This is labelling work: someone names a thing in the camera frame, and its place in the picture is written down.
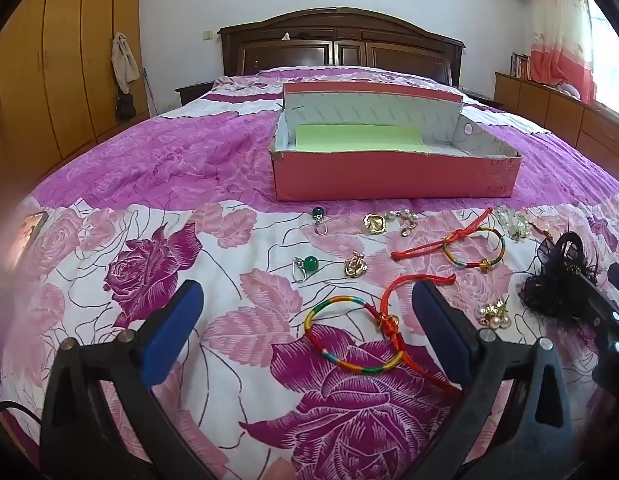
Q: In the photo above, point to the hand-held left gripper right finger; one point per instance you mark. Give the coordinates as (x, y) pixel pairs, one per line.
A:
(439, 330)

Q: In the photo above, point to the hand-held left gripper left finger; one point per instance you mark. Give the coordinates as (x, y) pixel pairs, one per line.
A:
(172, 330)

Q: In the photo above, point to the pearl cluster earring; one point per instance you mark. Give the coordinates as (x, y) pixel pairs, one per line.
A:
(494, 317)

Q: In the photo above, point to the black feather hair clip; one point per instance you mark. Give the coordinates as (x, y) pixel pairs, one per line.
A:
(544, 290)

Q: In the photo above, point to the gold flower earring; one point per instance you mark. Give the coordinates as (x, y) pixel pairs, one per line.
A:
(374, 223)
(357, 264)

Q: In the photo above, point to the green bead earring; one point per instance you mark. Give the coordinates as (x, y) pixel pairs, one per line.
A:
(318, 211)
(309, 263)

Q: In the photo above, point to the pink cardboard box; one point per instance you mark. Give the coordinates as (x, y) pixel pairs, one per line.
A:
(389, 180)

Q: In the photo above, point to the smartphone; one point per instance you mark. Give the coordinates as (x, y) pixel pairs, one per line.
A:
(31, 232)

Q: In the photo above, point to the purple floral bedspread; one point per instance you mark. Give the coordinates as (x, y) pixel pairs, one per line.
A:
(189, 160)

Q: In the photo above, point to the low brown wooden cabinet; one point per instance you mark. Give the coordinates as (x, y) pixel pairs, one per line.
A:
(539, 105)

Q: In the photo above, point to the window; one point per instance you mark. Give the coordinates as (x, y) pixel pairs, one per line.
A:
(612, 60)

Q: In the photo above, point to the pink floral curtain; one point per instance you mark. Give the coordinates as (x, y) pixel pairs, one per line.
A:
(559, 60)

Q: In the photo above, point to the black hanging bag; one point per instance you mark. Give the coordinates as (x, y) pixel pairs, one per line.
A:
(125, 107)

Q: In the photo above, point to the row of books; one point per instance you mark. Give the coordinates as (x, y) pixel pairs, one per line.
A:
(519, 65)

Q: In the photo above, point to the thin dark rod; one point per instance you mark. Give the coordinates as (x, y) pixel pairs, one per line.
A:
(148, 90)

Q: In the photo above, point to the beige hanging cloth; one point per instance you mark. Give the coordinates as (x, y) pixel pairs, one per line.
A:
(124, 65)

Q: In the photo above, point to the brown wooden wardrobe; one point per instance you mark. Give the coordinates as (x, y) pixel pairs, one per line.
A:
(64, 60)

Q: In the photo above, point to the dark wooden headboard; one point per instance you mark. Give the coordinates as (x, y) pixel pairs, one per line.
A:
(339, 35)

